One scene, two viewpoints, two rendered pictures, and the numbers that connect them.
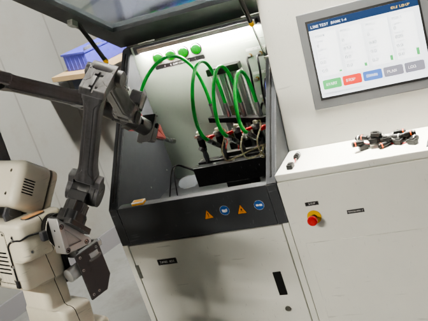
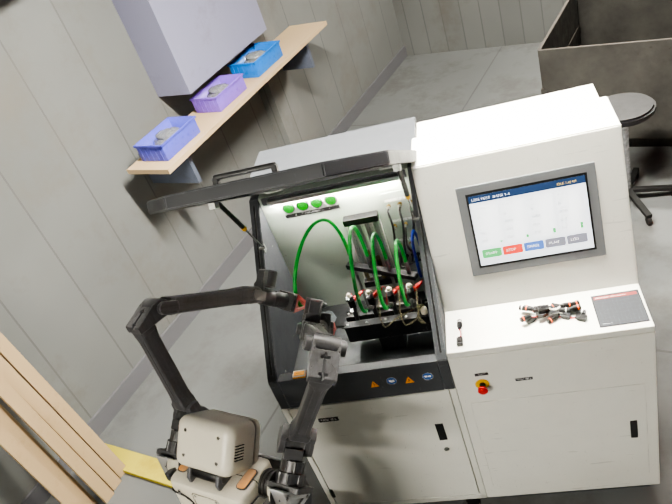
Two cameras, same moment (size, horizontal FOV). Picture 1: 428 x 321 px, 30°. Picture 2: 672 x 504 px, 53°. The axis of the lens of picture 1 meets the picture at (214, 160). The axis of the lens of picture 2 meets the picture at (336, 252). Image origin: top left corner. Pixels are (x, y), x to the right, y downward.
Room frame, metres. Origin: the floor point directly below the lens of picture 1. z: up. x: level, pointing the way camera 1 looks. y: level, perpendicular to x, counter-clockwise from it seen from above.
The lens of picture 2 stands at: (0.95, 0.27, 2.75)
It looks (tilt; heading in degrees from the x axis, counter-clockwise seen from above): 34 degrees down; 353
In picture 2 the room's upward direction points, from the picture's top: 21 degrees counter-clockwise
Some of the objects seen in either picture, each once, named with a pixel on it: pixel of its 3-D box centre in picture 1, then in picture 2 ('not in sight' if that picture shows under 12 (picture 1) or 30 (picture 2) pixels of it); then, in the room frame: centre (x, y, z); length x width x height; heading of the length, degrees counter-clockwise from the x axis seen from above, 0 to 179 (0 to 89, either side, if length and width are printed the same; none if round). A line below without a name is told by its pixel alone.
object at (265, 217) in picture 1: (197, 213); (360, 381); (2.80, 0.13, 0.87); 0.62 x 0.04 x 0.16; 65
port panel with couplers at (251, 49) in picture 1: (265, 76); (404, 224); (3.15, -0.31, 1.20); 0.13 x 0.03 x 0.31; 65
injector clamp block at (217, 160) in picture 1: (241, 174); (390, 327); (2.97, -0.08, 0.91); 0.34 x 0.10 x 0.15; 65
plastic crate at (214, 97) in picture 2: not in sight; (219, 93); (5.29, 0.07, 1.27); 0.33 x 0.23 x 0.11; 134
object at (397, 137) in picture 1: (384, 137); (551, 310); (2.57, -0.58, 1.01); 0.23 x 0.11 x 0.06; 65
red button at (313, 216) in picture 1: (313, 219); (482, 387); (2.57, -0.26, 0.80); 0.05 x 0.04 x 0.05; 65
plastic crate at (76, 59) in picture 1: (95, 51); (168, 138); (4.90, 0.48, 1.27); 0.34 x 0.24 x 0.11; 134
